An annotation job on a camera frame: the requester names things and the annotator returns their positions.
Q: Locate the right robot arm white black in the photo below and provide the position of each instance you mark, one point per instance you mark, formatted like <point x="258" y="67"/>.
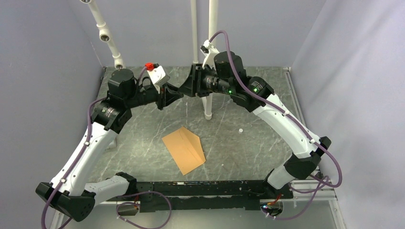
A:
<point x="307" y="147"/>

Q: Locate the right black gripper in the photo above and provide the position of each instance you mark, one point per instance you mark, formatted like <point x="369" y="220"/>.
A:
<point x="193" y="86"/>

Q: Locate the brown paper envelope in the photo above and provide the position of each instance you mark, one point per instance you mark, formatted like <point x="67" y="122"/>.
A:
<point x="186" y="149"/>

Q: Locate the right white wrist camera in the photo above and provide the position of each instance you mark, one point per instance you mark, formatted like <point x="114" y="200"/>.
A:
<point x="209" y="51"/>

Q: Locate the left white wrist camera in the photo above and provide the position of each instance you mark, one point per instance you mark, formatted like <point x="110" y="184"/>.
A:
<point x="157" y="75"/>

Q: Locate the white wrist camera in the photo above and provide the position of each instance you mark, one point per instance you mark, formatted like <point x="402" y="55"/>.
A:
<point x="157" y="75"/>
<point x="209" y="51"/>

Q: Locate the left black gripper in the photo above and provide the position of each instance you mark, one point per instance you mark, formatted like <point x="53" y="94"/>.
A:
<point x="167" y="94"/>

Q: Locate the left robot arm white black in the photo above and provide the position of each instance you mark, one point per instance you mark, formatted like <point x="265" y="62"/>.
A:
<point x="69" y="191"/>

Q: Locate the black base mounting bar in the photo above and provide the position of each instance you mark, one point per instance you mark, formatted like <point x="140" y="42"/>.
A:
<point x="195" y="195"/>

